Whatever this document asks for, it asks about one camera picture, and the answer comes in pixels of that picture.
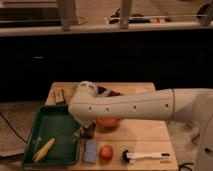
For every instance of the wooden block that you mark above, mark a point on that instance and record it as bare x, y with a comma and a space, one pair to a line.
59, 96

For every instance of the blue grey sponge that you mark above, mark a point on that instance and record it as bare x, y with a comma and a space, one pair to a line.
90, 151

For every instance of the silver metal fork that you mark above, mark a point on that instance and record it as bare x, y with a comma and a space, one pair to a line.
77, 133

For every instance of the orange fruit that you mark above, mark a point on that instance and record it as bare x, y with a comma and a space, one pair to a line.
106, 152

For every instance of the white handled dish brush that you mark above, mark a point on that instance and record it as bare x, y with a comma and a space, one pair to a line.
131, 157

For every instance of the wooden table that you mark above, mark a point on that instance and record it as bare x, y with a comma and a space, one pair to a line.
133, 135

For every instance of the orange bowl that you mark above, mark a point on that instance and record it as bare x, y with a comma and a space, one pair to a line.
107, 123

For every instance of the yellow corn cob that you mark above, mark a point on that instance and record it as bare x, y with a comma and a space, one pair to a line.
43, 151

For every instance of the green plastic tray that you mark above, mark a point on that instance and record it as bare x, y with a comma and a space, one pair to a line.
53, 122

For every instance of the dark brown bowl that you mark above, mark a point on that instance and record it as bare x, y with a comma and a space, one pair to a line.
104, 92

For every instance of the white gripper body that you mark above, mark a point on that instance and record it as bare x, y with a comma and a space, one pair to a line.
88, 131

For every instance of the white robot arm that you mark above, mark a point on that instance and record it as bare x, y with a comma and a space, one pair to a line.
191, 106

